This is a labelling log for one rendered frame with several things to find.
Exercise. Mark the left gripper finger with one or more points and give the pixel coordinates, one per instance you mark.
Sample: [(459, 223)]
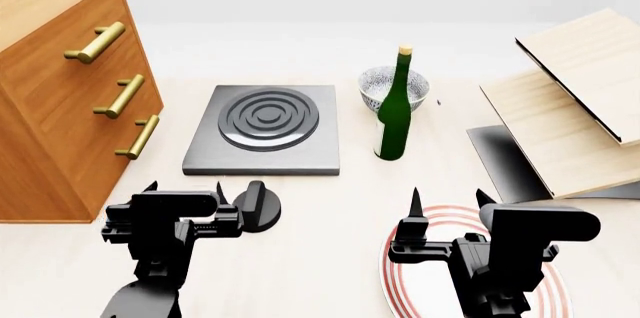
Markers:
[(152, 188), (221, 200)]

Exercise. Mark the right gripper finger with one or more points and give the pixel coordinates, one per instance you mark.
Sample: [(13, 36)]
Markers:
[(484, 201), (414, 228)]

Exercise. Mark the black round stove knob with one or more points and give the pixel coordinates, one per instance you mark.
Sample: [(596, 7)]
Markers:
[(262, 209)]

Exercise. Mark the grey square stove plate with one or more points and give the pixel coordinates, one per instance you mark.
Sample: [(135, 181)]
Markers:
[(320, 138)]

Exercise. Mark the white plate with red rings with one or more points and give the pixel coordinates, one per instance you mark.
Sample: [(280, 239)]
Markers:
[(547, 288)]

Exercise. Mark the light wooden tilted rack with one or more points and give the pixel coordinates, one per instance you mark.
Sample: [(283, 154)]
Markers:
[(545, 123)]

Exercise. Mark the green glass wine bottle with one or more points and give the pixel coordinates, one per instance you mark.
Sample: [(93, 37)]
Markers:
[(393, 123)]

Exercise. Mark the wooden drawer cabinet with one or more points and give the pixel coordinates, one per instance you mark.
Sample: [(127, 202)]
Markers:
[(45, 108)]

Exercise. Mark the patterned white ceramic bowl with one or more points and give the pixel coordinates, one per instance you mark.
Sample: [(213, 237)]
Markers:
[(372, 87)]

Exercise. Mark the beige bottle cork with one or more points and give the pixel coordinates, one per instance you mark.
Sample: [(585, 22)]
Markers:
[(405, 49)]

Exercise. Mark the black left gripper camera box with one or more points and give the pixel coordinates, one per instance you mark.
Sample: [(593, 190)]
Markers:
[(175, 203)]

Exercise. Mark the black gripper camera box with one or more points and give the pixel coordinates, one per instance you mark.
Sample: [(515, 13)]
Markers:
[(175, 203), (535, 224)]

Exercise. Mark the black right gripper camera box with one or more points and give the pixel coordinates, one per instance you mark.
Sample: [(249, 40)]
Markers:
[(535, 224)]

